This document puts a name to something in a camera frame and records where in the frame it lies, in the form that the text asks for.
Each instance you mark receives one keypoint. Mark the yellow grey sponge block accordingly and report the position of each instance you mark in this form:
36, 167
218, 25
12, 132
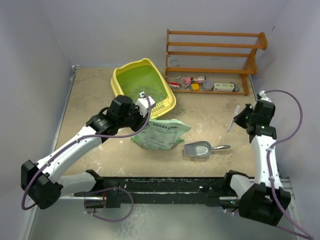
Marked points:
194, 87

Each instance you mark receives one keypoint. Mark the white plastic bracket piece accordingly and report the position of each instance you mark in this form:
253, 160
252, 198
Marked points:
236, 112

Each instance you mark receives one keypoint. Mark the grey small object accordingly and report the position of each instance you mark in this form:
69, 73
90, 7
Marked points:
235, 87

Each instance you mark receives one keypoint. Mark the white green long box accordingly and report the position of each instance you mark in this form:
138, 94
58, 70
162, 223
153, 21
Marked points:
223, 87

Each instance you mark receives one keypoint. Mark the red white small box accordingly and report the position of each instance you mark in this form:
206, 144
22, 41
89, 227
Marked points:
173, 85

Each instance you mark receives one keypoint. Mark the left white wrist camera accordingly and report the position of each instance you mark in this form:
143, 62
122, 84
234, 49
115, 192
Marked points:
145, 104

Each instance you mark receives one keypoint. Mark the yellow green litter box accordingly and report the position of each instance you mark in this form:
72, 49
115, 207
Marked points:
143, 76

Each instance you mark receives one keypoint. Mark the pink tape roll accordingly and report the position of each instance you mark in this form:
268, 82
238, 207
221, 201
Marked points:
187, 80

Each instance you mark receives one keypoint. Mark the grey round container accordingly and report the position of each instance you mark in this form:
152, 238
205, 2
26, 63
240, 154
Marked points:
207, 85

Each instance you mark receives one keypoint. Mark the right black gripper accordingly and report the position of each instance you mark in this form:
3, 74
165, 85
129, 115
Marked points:
238, 119

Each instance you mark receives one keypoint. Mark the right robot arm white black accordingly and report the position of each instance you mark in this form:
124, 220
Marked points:
262, 199

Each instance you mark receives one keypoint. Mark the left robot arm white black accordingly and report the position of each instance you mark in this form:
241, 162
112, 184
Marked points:
44, 181

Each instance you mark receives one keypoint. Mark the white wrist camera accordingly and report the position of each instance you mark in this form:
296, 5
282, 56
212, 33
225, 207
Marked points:
262, 95
145, 104

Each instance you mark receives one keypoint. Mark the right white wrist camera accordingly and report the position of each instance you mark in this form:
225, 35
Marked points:
262, 95

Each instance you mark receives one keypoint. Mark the pink patterned tube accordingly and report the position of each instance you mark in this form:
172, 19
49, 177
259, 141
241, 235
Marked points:
197, 80

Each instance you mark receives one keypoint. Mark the silver metal scoop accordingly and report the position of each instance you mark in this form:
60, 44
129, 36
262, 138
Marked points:
201, 149

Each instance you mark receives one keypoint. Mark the green cat litter bag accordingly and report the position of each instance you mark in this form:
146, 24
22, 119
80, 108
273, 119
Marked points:
161, 134

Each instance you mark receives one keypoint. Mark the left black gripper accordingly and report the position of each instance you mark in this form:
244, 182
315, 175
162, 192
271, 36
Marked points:
141, 120

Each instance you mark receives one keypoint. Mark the wooden three-tier rack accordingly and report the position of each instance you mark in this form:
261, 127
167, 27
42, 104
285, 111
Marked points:
221, 57

